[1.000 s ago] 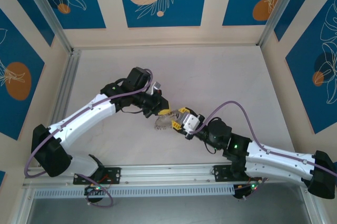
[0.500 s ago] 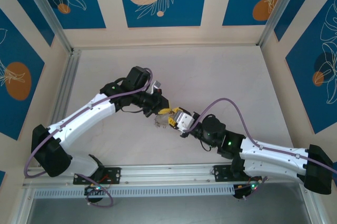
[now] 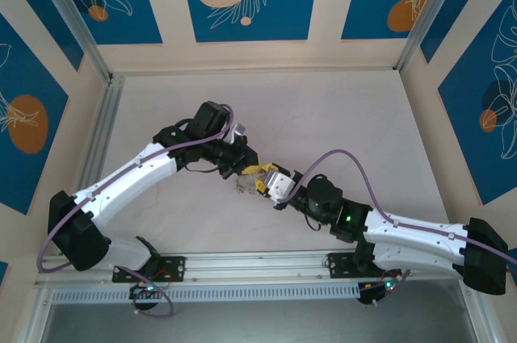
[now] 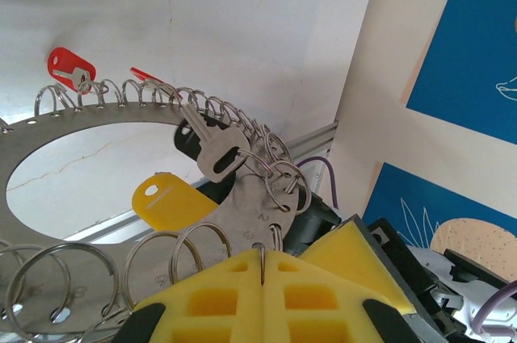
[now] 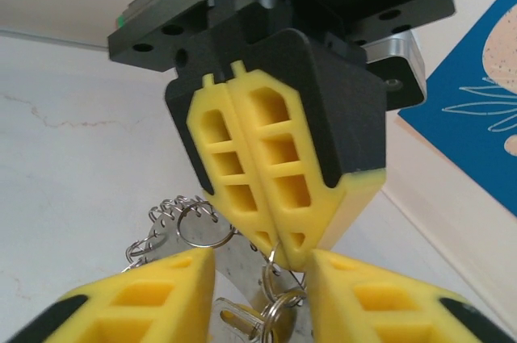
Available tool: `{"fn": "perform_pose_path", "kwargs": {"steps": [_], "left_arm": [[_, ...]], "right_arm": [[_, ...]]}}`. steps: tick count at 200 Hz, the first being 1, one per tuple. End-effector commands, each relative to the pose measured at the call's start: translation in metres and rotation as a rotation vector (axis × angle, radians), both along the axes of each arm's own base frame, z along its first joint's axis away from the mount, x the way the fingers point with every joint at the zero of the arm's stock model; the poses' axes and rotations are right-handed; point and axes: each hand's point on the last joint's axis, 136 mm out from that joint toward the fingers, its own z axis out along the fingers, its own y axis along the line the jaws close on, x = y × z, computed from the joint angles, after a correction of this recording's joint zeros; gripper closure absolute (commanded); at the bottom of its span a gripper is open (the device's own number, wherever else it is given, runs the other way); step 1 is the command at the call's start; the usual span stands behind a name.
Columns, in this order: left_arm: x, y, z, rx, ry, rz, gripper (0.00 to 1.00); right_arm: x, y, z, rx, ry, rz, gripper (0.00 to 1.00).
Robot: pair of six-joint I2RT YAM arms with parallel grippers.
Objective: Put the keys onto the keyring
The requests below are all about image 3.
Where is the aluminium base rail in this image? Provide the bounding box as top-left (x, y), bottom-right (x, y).
top-left (36, 248), bottom-right (473, 286)

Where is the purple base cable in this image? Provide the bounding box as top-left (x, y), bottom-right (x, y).
top-left (132, 278), bottom-right (178, 318)
top-left (363, 270), bottom-right (414, 308)

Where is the black controller board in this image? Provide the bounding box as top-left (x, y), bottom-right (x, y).
top-left (128, 284), bottom-right (162, 304)
top-left (358, 278), bottom-right (405, 306)

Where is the grey slotted cable duct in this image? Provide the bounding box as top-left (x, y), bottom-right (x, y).
top-left (52, 282), bottom-right (360, 304)

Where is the clear plastic bag with items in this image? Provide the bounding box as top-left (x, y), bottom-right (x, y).
top-left (233, 171), bottom-right (267, 198)

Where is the aluminium side rail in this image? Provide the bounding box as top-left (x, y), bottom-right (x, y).
top-left (70, 74), bottom-right (124, 231)

